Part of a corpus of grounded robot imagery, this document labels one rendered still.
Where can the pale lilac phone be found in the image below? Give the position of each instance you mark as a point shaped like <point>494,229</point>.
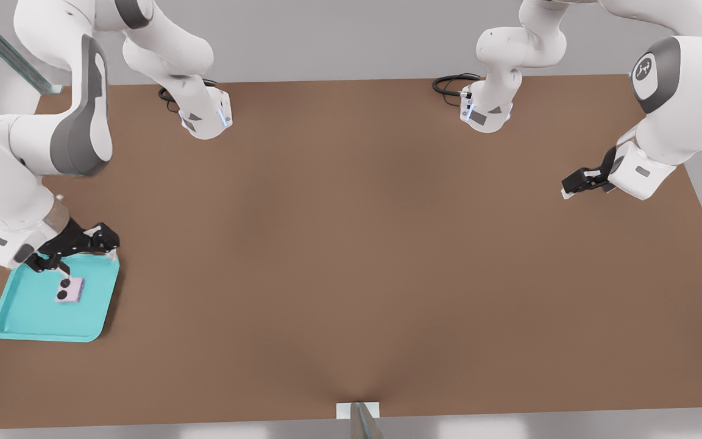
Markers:
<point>70,291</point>

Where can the pale blue-green tray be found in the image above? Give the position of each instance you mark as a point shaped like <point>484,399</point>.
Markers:
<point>34,311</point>

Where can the silver frame post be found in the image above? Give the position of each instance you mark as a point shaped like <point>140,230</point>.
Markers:
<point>360,421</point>
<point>3,46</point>

